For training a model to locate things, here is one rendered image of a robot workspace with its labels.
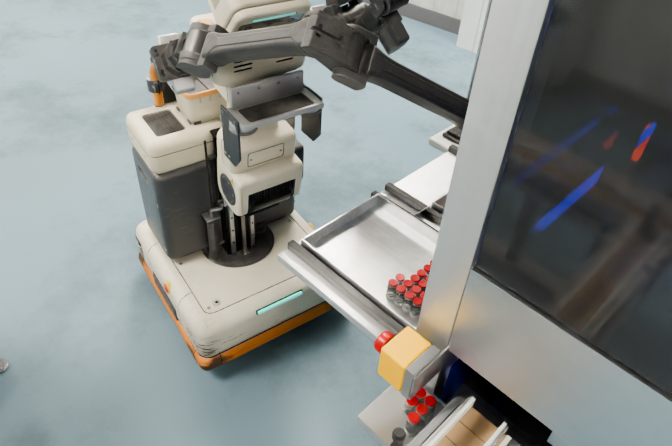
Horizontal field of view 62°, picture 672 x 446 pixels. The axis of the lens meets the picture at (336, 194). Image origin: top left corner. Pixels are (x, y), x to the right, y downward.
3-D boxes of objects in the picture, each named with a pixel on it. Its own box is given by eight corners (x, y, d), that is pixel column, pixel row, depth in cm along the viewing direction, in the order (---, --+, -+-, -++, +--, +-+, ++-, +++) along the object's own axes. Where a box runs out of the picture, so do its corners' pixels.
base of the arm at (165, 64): (194, 39, 139) (147, 48, 134) (203, 29, 132) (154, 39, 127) (206, 72, 140) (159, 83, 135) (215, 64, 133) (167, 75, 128)
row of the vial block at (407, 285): (450, 267, 127) (454, 253, 124) (399, 308, 117) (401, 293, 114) (442, 262, 129) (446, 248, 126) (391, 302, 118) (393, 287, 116)
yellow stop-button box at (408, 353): (434, 375, 96) (441, 350, 92) (407, 401, 92) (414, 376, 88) (401, 348, 100) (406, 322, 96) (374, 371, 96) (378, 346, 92)
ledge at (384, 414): (463, 429, 99) (465, 423, 98) (417, 480, 92) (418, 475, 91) (403, 378, 107) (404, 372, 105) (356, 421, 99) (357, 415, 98)
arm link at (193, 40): (178, 36, 131) (171, 57, 130) (189, 23, 122) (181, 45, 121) (214, 53, 135) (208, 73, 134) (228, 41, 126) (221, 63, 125)
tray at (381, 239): (486, 277, 126) (489, 266, 124) (412, 340, 111) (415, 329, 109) (376, 203, 144) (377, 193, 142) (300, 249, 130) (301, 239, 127)
